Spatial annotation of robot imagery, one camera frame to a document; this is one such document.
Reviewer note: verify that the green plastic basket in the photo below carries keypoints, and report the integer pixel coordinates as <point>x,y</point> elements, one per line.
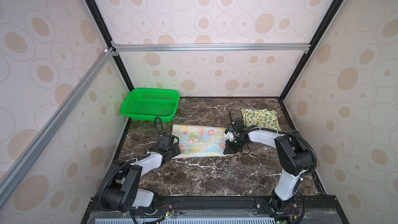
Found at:
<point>146,104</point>

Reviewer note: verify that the left black frame post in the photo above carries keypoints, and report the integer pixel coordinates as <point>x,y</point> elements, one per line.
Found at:
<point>100,23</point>

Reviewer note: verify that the aluminium rail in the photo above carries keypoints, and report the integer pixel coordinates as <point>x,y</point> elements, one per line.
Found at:
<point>117,48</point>
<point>30,155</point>

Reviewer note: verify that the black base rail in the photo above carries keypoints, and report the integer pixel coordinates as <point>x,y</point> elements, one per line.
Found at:
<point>324,209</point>

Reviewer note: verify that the lemon print skirt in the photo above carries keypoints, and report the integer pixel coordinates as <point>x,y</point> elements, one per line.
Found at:
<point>260,118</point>

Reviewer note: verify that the left aluminium rail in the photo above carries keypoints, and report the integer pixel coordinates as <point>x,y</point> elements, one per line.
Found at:
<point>30,155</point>

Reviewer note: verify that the right black frame post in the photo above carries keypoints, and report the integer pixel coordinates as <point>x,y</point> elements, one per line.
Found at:
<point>324,24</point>

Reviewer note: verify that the back aluminium rail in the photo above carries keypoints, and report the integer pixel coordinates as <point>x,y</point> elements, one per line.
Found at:
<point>117,48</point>

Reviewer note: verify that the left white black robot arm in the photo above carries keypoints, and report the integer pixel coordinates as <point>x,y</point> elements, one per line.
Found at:
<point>119,189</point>

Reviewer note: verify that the black frame post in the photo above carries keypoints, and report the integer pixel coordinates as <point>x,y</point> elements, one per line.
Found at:
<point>324,24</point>
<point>100,23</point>

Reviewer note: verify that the pastel floral skirt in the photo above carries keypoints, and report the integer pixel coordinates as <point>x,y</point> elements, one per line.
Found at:
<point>199,141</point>

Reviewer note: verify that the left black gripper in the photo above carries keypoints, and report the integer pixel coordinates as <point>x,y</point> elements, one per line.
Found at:
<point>176,151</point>

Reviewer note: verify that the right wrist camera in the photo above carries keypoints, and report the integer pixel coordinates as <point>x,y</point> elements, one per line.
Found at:
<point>229,135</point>

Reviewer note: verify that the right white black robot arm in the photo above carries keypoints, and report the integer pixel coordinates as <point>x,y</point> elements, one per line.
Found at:
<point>296,156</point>

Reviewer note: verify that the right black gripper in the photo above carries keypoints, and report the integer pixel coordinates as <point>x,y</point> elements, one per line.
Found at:
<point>228,148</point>

